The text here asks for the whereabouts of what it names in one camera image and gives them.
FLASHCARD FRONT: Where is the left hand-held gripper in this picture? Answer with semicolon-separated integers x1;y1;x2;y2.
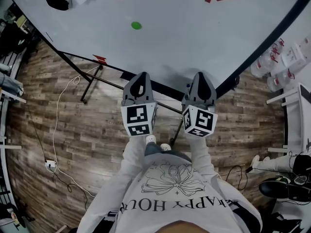
121;72;158;137

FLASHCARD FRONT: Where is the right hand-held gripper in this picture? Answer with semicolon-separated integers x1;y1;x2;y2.
181;72;219;138

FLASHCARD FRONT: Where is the person's right forearm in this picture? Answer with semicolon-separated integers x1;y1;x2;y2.
188;134;219;179

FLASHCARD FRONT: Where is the person's left forearm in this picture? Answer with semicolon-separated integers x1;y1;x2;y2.
102;134;149;218

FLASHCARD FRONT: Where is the large white whiteboard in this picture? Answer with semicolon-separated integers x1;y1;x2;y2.
3;0;311;100

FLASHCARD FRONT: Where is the black whiteboard eraser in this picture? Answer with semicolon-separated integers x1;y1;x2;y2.
45;0;73;11

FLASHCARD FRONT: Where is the person's grey trouser leg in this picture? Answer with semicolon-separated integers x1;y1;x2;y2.
144;141;163;156

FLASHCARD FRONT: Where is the clear water bottle red label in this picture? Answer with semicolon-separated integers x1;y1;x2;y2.
265;39;285;67
250;54;271;79
266;68;295;92

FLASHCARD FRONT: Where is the white cardboard box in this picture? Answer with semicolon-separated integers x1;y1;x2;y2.
281;42;308;69

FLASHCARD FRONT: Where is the white side table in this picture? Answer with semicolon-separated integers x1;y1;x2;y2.
266;83;311;154

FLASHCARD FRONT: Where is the white power strip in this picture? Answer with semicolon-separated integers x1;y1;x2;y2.
45;159;58;173

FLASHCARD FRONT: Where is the person's white printed sweatshirt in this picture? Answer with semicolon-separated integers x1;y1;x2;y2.
76;151;263;233

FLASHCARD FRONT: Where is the black backpack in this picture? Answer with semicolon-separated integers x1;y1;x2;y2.
0;20;37;59

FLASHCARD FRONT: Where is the white metal shelf rack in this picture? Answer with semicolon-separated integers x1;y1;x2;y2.
0;47;27;203

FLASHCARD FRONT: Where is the black whiteboard stand frame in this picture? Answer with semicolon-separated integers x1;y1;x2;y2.
57;50;187;146

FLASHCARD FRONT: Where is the white power cable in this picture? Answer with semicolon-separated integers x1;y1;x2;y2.
52;66;103;199

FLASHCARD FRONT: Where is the thin black cable loop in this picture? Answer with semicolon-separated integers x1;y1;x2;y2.
225;165;253;191

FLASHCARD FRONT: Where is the black floor cable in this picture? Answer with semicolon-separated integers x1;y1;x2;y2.
25;103;89;211

